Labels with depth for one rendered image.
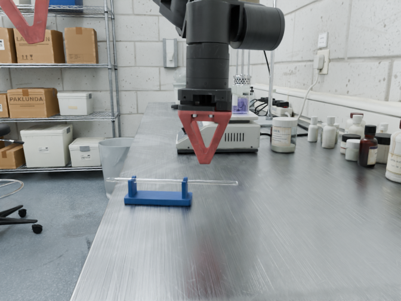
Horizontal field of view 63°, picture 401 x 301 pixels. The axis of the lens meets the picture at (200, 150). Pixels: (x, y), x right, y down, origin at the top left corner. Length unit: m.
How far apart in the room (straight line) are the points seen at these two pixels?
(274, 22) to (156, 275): 0.33
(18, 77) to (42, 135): 0.69
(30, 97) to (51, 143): 0.40
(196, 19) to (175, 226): 0.26
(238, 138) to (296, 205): 0.31
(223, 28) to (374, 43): 0.71
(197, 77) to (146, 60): 2.81
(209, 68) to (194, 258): 0.22
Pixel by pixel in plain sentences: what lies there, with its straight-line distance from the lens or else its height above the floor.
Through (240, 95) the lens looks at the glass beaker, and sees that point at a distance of 0.79.
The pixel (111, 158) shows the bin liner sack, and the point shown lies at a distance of 2.40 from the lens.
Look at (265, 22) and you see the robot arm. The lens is 0.46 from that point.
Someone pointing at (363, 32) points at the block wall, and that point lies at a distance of 1.13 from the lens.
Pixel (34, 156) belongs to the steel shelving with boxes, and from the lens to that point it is 3.11.
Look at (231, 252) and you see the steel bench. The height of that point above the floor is 0.75.
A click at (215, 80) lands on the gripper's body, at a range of 0.42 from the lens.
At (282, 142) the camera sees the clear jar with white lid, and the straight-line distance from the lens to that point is 0.80.
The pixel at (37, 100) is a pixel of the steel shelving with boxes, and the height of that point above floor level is 0.70.
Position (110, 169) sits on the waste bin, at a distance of 2.44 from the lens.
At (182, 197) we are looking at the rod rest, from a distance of 0.48.
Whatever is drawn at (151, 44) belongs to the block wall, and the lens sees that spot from 3.23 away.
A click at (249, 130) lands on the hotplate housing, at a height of 0.81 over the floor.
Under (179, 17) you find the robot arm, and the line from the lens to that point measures 0.49.
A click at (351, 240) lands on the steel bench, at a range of 0.43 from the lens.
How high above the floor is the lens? 0.94
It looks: 14 degrees down
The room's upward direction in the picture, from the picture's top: straight up
